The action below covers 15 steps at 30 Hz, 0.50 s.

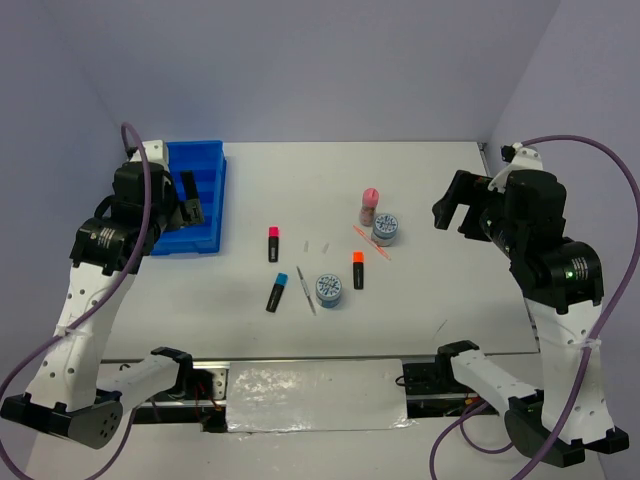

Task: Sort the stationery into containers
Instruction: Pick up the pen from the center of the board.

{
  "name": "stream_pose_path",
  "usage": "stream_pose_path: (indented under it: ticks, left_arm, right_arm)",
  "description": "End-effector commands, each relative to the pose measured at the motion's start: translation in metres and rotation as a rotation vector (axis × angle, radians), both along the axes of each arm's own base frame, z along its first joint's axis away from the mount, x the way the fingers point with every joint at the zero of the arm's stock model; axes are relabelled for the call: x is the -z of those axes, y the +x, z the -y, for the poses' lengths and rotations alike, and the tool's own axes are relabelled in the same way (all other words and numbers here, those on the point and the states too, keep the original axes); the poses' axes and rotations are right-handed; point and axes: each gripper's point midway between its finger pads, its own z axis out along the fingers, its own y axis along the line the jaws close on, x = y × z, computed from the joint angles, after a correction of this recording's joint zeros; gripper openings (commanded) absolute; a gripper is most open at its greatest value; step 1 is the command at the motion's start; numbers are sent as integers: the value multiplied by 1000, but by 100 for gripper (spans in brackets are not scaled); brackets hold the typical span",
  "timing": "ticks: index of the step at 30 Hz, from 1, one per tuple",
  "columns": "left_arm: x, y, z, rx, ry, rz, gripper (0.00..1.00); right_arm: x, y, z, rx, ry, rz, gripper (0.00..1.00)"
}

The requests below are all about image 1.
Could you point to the pink cap bottle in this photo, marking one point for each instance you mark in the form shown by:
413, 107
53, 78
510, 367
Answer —
369, 203

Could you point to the pink cap highlighter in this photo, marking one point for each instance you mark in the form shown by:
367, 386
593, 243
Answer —
273, 244

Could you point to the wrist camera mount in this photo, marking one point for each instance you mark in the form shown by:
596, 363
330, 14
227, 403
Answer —
156, 152
517, 157

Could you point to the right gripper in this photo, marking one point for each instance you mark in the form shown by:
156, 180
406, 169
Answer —
466, 187

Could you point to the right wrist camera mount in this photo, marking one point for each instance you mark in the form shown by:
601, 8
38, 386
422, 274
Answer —
517, 157

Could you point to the blue plastic divided tray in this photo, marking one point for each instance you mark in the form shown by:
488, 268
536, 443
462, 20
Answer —
207, 161

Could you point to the grey ballpoint pen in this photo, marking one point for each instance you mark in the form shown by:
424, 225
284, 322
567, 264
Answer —
306, 290

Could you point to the blue cap highlighter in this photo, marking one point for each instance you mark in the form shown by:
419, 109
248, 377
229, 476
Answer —
276, 292

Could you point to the silver foil plate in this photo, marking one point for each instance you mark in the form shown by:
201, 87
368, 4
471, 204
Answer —
314, 396

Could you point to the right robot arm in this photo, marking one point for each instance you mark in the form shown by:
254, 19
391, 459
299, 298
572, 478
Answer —
562, 284

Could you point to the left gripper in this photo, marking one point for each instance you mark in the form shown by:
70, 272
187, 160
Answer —
192, 213

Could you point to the orange ballpoint pen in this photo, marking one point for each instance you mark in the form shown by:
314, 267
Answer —
367, 238

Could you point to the blue slime jar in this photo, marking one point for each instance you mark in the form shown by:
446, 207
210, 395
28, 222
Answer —
385, 228
328, 289

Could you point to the orange cap highlighter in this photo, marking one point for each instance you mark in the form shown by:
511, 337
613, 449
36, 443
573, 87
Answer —
358, 270

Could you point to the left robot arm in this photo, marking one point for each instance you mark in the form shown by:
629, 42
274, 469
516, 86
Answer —
66, 398

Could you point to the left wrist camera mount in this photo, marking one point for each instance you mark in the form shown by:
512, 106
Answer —
156, 152

